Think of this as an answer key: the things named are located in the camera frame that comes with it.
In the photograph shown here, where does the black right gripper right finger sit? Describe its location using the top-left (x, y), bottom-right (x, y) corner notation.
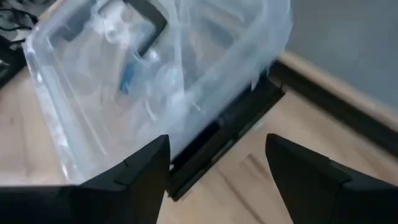
top-left (265, 133), bottom-right (353, 224)

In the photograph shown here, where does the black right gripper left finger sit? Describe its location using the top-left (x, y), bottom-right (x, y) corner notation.
top-left (79, 134), bottom-right (172, 224)

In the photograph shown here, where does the clear plastic storage bin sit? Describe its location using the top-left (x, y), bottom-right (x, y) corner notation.
top-left (23, 0), bottom-right (294, 202)

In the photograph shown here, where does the clear plastic bag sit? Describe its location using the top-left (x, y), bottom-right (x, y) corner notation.
top-left (169, 0), bottom-right (294, 134)

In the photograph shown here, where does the dark blue roll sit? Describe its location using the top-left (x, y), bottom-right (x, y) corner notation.
top-left (119, 57), bottom-right (139, 95)

